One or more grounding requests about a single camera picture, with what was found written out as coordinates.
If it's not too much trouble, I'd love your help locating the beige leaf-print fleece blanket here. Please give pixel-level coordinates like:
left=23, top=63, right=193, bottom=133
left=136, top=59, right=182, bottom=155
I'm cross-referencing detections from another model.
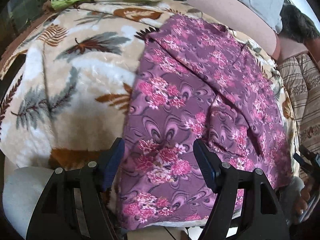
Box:
left=0, top=0, right=301, bottom=230

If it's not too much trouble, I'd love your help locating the right hand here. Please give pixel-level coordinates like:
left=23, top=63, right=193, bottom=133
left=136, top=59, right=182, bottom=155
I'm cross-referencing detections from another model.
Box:
left=292, top=178, right=319, bottom=224

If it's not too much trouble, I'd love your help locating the dark furry blanket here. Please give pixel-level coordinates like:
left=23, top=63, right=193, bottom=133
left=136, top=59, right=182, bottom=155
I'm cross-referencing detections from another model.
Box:
left=280, top=4, right=319, bottom=43

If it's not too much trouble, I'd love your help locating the purple floral garment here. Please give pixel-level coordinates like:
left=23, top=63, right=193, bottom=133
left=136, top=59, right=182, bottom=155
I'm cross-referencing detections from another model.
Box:
left=117, top=15, right=292, bottom=230

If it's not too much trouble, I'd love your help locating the striped beige quilt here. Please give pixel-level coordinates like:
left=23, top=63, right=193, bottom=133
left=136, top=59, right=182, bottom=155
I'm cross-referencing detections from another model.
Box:
left=277, top=53, right=319, bottom=152

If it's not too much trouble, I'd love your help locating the pink bed headboard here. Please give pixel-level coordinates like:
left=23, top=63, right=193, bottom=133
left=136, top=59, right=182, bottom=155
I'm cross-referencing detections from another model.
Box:
left=187, top=0, right=280, bottom=60

